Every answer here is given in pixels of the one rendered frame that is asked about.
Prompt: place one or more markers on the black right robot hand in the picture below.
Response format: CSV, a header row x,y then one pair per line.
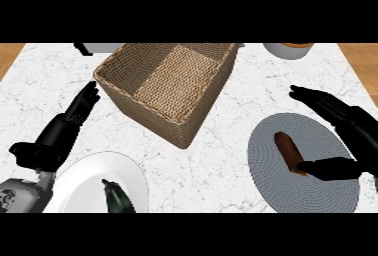
x,y
345,116

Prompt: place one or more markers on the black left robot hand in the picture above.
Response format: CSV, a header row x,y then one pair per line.
x,y
54,135

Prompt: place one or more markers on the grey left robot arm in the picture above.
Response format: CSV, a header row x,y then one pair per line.
x,y
24,192

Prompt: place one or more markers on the brown sweet potato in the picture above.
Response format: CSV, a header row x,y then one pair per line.
x,y
290,151

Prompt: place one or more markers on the grey round placemat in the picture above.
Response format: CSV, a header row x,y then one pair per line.
x,y
305,166

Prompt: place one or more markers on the woven wicker basket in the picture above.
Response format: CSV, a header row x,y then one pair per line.
x,y
170,90

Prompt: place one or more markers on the white plate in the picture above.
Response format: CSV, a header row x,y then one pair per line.
x,y
98,185

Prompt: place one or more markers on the white bowl with orange contents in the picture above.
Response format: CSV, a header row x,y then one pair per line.
x,y
290,50

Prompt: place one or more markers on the dark green zucchini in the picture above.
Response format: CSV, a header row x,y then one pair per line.
x,y
117,198

